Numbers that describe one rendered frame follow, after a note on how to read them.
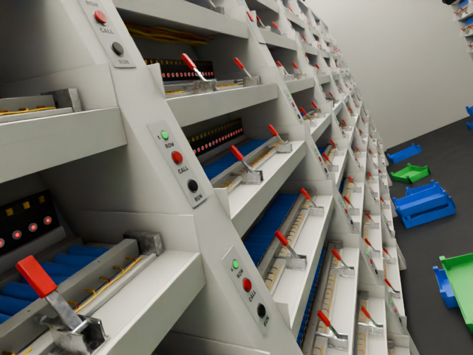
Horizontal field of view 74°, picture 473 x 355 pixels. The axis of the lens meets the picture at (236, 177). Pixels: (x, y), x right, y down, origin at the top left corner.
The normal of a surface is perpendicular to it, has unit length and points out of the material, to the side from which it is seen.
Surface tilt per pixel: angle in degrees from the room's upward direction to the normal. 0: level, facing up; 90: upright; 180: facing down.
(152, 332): 112
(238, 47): 90
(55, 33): 90
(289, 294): 22
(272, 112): 90
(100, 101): 90
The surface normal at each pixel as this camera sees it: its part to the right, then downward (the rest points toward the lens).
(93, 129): 0.91, -0.01
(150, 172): -0.38, 0.30
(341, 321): -0.13, -0.95
